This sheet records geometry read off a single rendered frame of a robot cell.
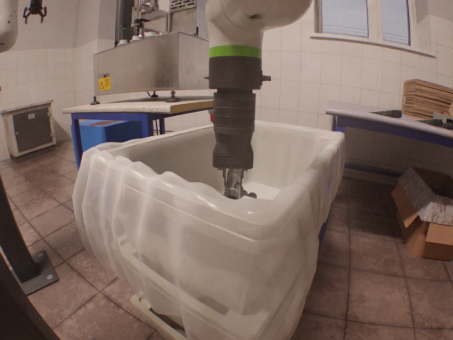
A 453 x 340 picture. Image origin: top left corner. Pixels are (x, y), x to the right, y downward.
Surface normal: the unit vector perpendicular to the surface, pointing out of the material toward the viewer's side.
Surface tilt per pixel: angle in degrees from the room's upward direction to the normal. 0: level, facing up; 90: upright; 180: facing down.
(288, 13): 141
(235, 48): 90
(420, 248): 90
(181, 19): 90
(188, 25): 90
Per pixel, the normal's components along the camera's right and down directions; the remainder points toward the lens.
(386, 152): -0.44, 0.31
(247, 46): 0.34, 0.33
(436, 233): -0.40, -0.07
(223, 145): -0.07, 0.30
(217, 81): -0.62, 0.27
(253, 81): 0.60, 0.29
